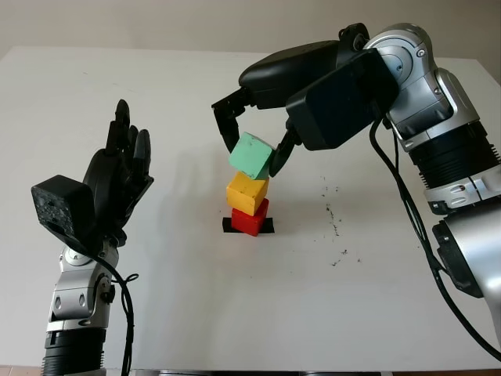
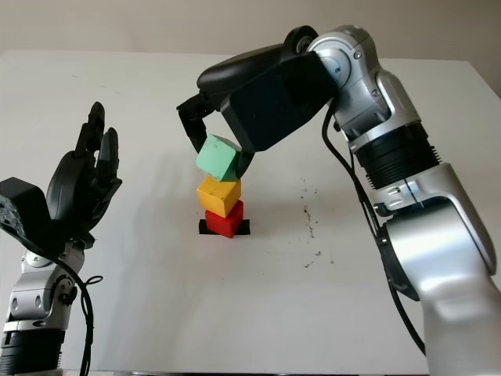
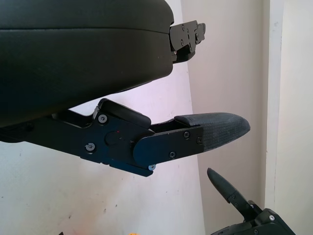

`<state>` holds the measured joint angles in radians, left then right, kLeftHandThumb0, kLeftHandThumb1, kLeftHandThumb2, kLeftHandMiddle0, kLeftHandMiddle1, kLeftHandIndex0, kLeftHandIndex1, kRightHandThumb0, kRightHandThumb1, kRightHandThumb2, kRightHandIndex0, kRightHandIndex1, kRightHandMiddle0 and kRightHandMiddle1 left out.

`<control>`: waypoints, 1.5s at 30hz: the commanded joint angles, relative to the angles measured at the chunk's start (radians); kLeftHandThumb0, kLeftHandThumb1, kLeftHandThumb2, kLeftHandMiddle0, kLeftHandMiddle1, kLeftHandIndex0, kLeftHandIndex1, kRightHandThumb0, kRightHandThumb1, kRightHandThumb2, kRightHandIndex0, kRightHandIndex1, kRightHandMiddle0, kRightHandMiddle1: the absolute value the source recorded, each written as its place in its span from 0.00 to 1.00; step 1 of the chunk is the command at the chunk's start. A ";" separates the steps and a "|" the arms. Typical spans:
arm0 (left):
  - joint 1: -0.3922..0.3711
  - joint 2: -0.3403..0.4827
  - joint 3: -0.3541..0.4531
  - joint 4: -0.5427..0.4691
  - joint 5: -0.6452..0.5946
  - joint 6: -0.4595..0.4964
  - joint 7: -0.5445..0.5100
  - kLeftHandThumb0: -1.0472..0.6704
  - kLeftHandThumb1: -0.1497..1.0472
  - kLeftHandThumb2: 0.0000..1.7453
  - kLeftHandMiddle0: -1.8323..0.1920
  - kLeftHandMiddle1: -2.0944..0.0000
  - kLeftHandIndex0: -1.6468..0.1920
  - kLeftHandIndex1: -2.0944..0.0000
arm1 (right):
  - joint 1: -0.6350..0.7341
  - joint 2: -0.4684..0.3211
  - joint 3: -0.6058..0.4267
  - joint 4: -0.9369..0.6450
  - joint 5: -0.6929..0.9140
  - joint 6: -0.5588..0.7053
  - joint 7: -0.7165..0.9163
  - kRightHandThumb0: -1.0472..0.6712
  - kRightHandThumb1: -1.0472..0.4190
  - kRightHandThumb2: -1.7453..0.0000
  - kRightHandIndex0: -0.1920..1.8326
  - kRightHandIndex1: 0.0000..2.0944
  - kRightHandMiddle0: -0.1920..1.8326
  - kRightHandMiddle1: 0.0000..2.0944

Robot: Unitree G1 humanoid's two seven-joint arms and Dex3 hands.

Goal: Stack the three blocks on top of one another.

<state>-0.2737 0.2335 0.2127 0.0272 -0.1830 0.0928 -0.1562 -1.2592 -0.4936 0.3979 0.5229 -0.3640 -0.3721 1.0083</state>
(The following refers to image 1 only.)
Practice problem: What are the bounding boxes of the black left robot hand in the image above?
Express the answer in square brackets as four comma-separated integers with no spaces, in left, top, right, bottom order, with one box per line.
[81,99,154,251]

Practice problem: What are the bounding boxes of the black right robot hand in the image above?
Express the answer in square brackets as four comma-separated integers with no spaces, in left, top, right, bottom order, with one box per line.
[211,38,341,179]

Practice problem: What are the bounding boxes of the green wooden block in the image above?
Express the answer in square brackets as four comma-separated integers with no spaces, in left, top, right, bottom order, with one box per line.
[229,132,276,181]

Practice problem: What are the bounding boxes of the yellow wooden block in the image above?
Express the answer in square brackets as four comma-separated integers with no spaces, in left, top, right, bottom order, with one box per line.
[225,172,269,216]

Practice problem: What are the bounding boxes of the red wooden block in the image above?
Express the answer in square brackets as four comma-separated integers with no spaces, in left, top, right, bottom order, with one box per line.
[231,197,270,237]

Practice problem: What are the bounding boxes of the black tape mark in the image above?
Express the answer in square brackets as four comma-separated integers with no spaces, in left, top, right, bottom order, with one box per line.
[222,217,275,235]

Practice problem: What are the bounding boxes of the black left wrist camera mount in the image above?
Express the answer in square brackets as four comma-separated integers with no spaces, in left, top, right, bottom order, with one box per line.
[31,175,97,252]

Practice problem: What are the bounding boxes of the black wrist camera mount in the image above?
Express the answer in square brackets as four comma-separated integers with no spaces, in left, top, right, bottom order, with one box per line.
[285,46,400,152]
[31,175,97,252]

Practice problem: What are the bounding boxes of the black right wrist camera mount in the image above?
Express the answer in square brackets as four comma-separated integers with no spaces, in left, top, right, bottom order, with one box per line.
[285,46,400,152]

